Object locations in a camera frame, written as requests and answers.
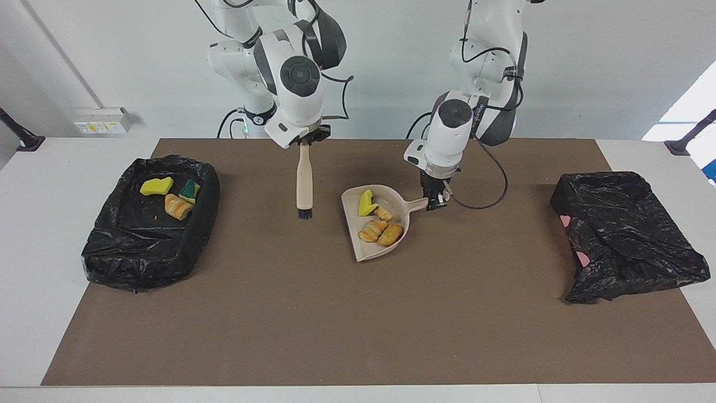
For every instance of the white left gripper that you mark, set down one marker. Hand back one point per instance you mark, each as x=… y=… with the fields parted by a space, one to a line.
x=417 y=154

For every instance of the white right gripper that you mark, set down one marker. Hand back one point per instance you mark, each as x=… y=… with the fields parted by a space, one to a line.
x=285 y=133

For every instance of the beige hand brush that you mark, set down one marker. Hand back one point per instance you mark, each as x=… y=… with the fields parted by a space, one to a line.
x=305 y=179

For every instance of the pale bread piece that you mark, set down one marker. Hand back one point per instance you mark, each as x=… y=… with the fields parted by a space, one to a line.
x=384 y=213

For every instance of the brown oval bread roll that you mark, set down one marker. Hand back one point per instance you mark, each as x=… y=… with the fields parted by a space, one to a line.
x=391 y=235

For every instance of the yellow green sponge piece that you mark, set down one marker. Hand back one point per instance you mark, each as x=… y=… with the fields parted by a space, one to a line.
x=367 y=204

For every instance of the golden croissant bread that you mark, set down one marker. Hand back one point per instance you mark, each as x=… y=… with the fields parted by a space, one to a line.
x=372 y=230

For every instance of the beige plastic dustpan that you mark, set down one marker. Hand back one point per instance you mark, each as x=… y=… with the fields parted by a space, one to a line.
x=358 y=249

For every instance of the striped croissant bread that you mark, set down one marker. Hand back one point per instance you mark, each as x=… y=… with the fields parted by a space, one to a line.
x=178 y=207

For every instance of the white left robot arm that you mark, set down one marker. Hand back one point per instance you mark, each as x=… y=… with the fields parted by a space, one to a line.
x=454 y=113

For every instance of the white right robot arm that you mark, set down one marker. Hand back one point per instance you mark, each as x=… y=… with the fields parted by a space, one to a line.
x=300 y=75

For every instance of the pink plastic bin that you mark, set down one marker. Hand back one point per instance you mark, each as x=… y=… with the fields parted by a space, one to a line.
x=583 y=260

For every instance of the crumpled black trash bag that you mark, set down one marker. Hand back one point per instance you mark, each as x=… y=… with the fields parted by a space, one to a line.
x=626 y=246

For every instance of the bin lined with black bag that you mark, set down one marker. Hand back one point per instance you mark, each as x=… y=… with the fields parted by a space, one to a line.
x=140 y=252

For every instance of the brown table mat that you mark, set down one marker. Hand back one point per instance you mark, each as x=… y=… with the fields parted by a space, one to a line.
x=358 y=336

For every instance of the blue plastic object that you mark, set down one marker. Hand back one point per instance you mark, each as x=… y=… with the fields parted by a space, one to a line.
x=712 y=172

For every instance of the white wall socket box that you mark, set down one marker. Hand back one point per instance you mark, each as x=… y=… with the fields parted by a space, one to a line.
x=100 y=123

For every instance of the black camera stand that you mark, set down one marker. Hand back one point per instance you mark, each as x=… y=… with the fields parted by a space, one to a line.
x=679 y=146
x=25 y=141

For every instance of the grey wall conduit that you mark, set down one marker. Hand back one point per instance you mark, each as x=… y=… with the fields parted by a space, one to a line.
x=63 y=54

